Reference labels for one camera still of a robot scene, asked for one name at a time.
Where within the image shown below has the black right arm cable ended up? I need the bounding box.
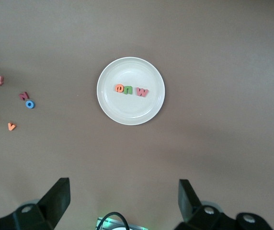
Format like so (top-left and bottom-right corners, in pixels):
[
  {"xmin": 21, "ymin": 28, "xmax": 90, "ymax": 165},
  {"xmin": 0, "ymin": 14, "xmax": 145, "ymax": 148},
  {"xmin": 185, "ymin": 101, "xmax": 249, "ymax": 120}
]
[{"xmin": 98, "ymin": 211, "xmax": 130, "ymax": 230}]

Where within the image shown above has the brown table cover mat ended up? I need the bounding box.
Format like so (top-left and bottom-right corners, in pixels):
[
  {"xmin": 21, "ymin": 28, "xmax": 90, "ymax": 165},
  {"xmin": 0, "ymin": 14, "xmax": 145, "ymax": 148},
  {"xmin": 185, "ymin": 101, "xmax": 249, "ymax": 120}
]
[{"xmin": 0, "ymin": 0, "xmax": 274, "ymax": 230}]

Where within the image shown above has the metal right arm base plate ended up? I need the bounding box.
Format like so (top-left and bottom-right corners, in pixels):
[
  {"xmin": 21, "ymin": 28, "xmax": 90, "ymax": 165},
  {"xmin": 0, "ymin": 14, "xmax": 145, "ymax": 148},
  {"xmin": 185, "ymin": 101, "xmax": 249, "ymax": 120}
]
[{"xmin": 96, "ymin": 217, "xmax": 149, "ymax": 230}]

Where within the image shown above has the pink foam letter M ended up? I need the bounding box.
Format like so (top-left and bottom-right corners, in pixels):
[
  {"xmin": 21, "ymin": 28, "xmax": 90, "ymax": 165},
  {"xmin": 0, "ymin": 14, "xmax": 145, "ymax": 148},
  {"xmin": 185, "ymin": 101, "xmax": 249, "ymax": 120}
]
[{"xmin": 136, "ymin": 86, "xmax": 149, "ymax": 98}]

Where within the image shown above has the beige brown plate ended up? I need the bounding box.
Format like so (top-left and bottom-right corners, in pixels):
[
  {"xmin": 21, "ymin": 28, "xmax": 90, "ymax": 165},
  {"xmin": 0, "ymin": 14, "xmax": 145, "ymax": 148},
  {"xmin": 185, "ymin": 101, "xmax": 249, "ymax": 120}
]
[{"xmin": 96, "ymin": 57, "xmax": 166, "ymax": 126}]

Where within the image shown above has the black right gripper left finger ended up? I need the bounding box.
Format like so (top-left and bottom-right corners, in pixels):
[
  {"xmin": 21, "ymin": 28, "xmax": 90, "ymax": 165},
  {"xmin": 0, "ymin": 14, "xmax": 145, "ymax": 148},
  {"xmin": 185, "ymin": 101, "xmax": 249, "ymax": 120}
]
[{"xmin": 0, "ymin": 177, "xmax": 71, "ymax": 230}]

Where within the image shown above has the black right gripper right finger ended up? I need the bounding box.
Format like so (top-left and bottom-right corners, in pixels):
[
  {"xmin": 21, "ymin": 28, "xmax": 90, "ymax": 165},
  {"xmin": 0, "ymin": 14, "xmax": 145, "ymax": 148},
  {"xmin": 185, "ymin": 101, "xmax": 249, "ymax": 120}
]
[{"xmin": 175, "ymin": 179, "xmax": 273, "ymax": 230}]

